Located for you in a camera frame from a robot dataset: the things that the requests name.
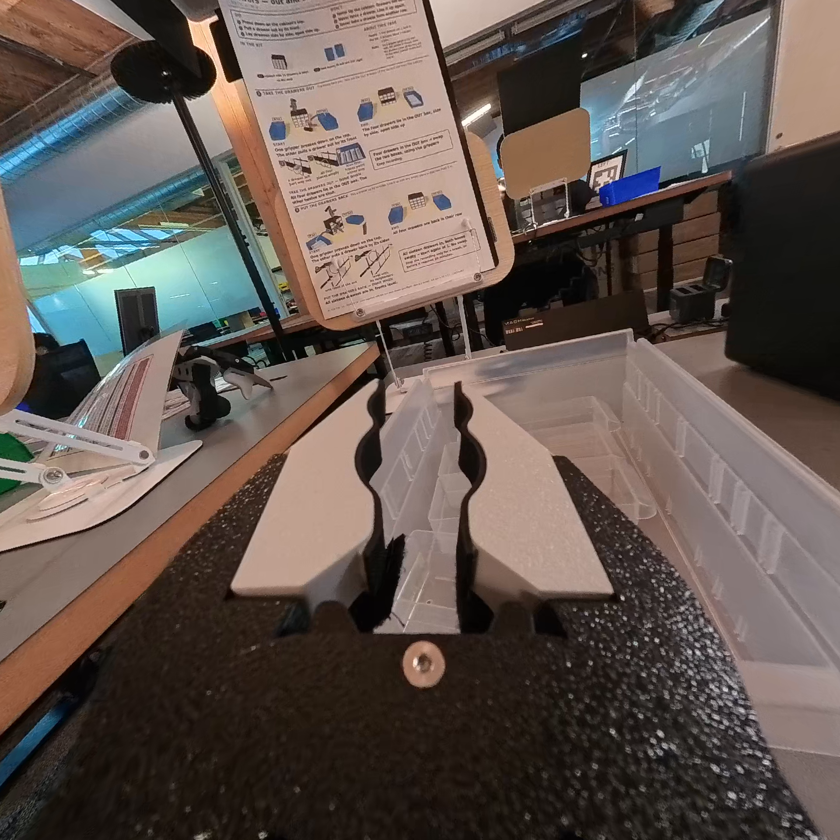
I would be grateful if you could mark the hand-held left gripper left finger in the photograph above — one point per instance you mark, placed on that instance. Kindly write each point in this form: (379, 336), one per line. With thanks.
(308, 518)

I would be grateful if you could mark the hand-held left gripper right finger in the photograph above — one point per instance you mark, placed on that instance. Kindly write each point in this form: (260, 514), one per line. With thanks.
(538, 525)

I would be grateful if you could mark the clear plastic storage bin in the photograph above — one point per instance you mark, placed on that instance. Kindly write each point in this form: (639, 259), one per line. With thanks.
(754, 525)

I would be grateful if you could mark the black drawer cabinet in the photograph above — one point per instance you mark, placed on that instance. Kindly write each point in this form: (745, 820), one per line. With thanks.
(787, 262)

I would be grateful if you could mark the idle hand-held gripper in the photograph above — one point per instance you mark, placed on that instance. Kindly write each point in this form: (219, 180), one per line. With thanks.
(203, 400)

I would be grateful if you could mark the small black monitor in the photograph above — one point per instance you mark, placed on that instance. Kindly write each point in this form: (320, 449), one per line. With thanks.
(134, 321)

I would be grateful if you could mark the black battery charger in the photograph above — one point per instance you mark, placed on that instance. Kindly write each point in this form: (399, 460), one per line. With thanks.
(689, 305)

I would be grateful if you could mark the cardboard box stack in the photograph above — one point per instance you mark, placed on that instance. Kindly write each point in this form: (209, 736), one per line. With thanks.
(695, 243)

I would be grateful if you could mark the brown desk with black legs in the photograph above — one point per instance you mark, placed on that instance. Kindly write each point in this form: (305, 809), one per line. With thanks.
(649, 213)

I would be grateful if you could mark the blue plastic bin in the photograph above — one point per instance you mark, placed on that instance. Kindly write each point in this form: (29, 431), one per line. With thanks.
(630, 187)

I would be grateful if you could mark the framed marker sign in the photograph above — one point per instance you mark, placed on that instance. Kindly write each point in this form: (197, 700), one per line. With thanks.
(607, 172)

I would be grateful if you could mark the small beige board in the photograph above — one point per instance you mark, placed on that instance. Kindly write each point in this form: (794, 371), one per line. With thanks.
(544, 151)

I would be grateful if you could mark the black hanging panel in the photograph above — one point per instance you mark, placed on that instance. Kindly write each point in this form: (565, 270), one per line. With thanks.
(538, 85)

